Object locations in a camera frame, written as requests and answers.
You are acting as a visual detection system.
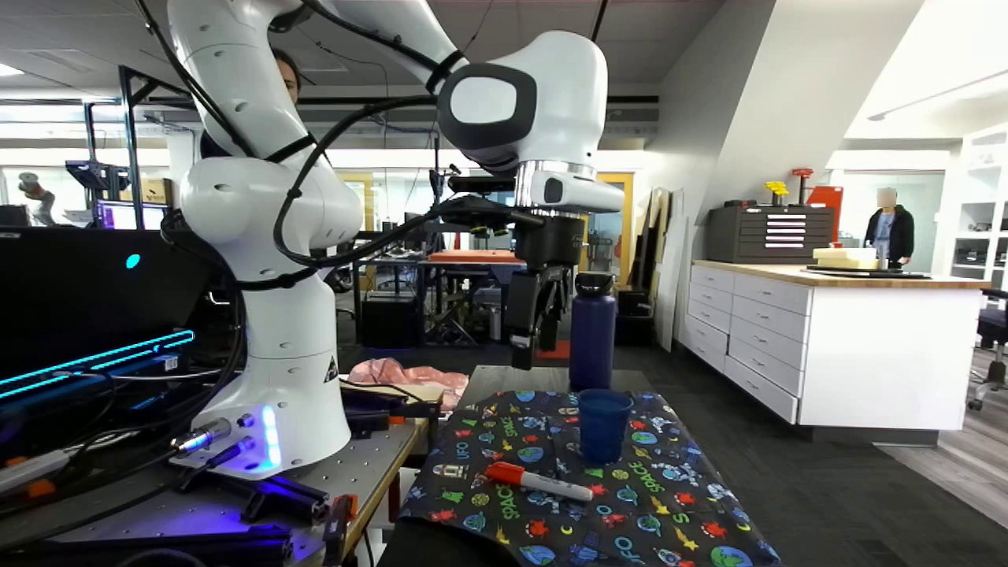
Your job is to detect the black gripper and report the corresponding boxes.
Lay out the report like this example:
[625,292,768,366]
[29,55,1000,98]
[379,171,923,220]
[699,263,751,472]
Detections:
[507,208,589,373]

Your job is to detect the white marker pen orange cap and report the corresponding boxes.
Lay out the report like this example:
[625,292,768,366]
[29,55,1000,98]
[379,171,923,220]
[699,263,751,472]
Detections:
[481,458,598,508]

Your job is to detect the blue plastic cup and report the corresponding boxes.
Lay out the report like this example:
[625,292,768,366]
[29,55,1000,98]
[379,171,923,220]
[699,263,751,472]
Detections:
[573,387,636,467]

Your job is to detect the navy water bottle black lid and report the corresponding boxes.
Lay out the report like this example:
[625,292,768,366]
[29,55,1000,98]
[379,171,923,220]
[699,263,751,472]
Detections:
[566,272,622,394]

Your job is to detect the table with orange top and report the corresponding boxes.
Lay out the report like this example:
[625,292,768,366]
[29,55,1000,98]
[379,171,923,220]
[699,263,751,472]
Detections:
[416,250,527,350]

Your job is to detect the leaning wooden boards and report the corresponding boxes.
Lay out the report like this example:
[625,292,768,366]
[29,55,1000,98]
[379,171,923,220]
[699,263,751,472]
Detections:
[631,187,679,317]

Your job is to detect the pink cloth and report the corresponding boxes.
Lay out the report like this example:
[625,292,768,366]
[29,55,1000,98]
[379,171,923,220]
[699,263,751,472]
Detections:
[344,357,474,415]

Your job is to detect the black tool case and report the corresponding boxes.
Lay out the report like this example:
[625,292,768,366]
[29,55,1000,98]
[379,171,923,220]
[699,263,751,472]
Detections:
[699,202,812,268]

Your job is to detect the dark space print cloth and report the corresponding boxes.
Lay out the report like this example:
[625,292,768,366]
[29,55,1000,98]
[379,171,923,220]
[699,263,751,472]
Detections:
[393,387,788,567]

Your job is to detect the white drawer cabinet wooden top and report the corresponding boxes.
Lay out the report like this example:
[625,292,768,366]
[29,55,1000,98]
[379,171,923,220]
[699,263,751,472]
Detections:
[674,260,994,434]

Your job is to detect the red box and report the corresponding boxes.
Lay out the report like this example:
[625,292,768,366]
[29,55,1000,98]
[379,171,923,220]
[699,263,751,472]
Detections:
[802,182,847,247]

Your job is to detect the beige box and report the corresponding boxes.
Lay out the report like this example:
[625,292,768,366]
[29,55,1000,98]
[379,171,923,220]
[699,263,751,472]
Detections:
[811,247,883,274]

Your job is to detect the distant person black jacket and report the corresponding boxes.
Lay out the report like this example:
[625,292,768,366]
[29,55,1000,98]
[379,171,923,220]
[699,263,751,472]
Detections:
[861,187,916,272]

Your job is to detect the cyan light strip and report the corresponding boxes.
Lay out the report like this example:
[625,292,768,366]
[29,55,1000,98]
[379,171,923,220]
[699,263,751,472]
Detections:
[0,328,201,403]

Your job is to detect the white open shelving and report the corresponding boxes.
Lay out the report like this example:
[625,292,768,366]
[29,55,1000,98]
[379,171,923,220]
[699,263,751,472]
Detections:
[948,196,1008,285]

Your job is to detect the dark office chair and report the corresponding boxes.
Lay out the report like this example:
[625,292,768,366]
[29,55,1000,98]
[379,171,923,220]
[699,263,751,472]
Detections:
[970,297,1008,394]

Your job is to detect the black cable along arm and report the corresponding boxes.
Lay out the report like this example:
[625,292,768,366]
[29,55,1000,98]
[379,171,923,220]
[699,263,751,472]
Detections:
[137,0,528,297]

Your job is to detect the black metal frame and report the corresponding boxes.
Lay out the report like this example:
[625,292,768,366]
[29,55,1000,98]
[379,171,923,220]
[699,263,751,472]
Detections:
[80,64,207,233]

